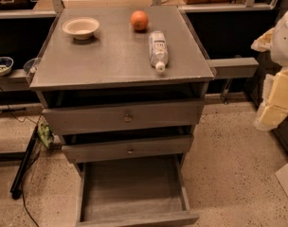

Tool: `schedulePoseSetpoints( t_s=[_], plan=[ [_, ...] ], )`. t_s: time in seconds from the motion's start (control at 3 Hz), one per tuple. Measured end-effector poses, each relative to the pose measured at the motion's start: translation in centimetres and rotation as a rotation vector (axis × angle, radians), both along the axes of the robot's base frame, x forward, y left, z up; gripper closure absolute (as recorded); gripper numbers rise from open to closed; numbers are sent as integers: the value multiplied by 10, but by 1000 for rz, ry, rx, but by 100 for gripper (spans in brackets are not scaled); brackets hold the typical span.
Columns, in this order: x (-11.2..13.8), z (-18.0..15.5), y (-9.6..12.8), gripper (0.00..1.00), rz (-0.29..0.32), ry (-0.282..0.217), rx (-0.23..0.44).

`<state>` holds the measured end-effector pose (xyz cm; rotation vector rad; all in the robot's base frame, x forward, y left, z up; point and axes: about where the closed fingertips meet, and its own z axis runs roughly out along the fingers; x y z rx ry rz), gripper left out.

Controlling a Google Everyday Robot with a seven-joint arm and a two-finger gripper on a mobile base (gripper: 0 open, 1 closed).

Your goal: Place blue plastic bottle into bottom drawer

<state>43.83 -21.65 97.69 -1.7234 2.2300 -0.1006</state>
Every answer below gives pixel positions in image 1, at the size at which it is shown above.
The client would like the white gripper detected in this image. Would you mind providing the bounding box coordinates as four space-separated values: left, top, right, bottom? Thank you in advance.
251 10 288 131

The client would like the blue plastic bottle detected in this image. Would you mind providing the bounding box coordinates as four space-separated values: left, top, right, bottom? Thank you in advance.
149 30 169 73

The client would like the grey drawer cabinet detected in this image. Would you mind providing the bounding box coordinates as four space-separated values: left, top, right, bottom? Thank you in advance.
28 5 215 175

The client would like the top grey drawer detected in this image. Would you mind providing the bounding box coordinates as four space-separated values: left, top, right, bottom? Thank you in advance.
43 99 204 135

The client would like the grey drawer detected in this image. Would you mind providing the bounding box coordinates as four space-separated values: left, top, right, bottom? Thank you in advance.
63 135 193 163
43 99 204 135
76 155 199 227

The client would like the bottom grey drawer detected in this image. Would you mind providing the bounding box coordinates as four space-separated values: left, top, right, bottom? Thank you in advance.
76 155 199 227

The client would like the middle grey drawer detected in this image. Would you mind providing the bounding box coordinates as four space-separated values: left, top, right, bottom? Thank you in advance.
63 135 193 163

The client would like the grey side shelf beam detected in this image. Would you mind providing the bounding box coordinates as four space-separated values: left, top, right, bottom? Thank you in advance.
207 58 259 79

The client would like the orange fruit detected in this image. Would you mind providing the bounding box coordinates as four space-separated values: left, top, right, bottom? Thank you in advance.
130 10 149 31

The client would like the cream paper bowl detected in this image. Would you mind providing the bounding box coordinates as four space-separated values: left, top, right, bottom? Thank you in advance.
63 17 99 40

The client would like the green power strip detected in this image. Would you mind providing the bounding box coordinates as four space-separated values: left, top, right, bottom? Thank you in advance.
37 123 54 148

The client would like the clear plastic container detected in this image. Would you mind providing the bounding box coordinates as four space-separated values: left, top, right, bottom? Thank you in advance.
23 58 41 74

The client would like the blue patterned bowl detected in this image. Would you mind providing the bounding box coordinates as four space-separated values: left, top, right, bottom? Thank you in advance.
0 57 14 77

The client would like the black floor stand leg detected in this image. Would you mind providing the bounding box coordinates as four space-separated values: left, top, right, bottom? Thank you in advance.
10 127 38 200

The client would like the black cable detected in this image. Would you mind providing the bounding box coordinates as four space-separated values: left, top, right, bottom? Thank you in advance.
0 79 44 227

